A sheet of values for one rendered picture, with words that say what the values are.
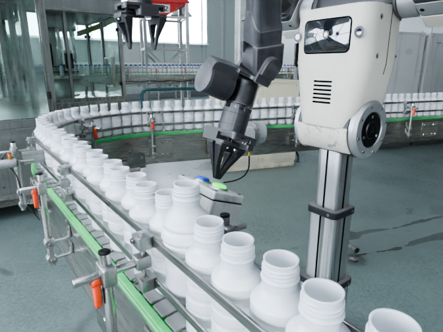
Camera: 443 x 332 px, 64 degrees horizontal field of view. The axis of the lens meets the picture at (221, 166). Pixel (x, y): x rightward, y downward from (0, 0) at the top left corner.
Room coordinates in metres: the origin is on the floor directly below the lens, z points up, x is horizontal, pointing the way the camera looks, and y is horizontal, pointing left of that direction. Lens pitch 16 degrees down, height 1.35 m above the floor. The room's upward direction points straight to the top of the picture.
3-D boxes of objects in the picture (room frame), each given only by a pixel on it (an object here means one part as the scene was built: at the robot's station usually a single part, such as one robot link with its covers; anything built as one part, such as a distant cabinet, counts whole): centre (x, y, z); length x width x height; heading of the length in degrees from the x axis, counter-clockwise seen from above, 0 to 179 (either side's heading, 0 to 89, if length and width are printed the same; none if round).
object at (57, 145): (1.01, 0.47, 1.08); 0.06 x 0.06 x 0.17
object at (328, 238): (1.02, -0.34, 0.74); 0.11 x 0.11 x 0.40; 37
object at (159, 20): (0.91, 0.18, 1.44); 0.07 x 0.07 x 0.09; 37
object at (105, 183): (0.69, 0.22, 1.08); 0.06 x 0.06 x 0.17
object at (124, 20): (0.89, 0.21, 1.44); 0.07 x 0.07 x 0.09; 37
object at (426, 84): (6.43, -3.71, 0.96); 0.82 x 0.50 x 1.91; 109
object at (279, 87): (4.91, -0.43, 0.59); 1.10 x 0.62 x 1.18; 109
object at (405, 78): (6.15, -2.86, 0.96); 0.82 x 0.50 x 1.91; 109
